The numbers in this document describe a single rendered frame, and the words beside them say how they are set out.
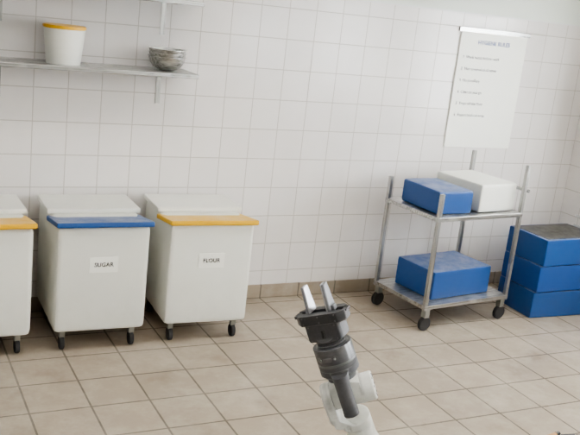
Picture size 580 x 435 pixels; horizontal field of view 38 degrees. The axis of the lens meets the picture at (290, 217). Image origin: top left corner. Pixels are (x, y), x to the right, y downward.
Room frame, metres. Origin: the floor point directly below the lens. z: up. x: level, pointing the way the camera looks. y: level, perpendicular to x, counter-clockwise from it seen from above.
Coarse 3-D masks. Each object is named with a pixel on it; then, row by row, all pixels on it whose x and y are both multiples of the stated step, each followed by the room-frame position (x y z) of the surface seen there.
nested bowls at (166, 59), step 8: (152, 48) 5.07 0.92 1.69; (160, 48) 5.23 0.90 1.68; (168, 48) 5.25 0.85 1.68; (176, 48) 5.25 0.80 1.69; (152, 56) 5.06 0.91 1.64; (160, 56) 5.04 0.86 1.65; (168, 56) 5.04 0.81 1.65; (176, 56) 5.06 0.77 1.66; (184, 56) 5.12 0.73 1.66; (152, 64) 5.10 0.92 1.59; (160, 64) 5.05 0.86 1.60; (168, 64) 5.05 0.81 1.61; (176, 64) 5.07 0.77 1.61
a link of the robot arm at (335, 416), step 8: (320, 384) 1.76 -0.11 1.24; (320, 392) 1.74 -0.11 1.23; (328, 392) 1.73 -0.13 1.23; (328, 400) 1.72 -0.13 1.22; (328, 408) 1.73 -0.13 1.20; (360, 408) 1.80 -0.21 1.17; (368, 408) 1.79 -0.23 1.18; (328, 416) 1.74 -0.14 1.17; (336, 416) 1.74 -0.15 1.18; (360, 416) 1.77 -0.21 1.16; (368, 416) 1.77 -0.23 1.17; (336, 424) 1.74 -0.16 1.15; (344, 424) 1.75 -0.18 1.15; (352, 424) 1.75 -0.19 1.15; (360, 424) 1.75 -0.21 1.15; (368, 424) 1.76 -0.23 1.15; (352, 432) 1.76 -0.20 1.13
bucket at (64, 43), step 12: (48, 24) 4.76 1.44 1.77; (60, 24) 4.86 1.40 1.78; (48, 36) 4.77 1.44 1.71; (60, 36) 4.75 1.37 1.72; (72, 36) 4.78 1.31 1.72; (84, 36) 4.87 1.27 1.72; (48, 48) 4.78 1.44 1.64; (60, 48) 4.76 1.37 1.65; (72, 48) 4.79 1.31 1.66; (48, 60) 4.79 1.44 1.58; (60, 60) 4.76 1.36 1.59; (72, 60) 4.80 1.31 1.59
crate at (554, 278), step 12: (504, 264) 6.22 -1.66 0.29; (516, 264) 6.11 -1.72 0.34; (528, 264) 6.00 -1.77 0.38; (576, 264) 6.07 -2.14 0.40; (516, 276) 6.09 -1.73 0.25; (528, 276) 5.98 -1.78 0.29; (540, 276) 5.90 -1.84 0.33; (552, 276) 5.95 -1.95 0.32; (564, 276) 6.01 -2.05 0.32; (576, 276) 6.06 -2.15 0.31; (528, 288) 5.97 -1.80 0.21; (540, 288) 5.91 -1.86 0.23; (552, 288) 5.96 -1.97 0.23; (564, 288) 6.02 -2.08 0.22; (576, 288) 6.07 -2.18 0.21
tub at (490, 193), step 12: (444, 180) 5.93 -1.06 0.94; (456, 180) 5.84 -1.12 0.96; (468, 180) 5.76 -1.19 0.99; (480, 180) 5.78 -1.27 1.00; (492, 180) 5.84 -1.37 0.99; (504, 180) 5.89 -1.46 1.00; (480, 192) 5.66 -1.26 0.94; (492, 192) 5.71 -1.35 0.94; (504, 192) 5.78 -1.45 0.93; (480, 204) 5.65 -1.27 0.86; (492, 204) 5.72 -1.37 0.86; (504, 204) 5.79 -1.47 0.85
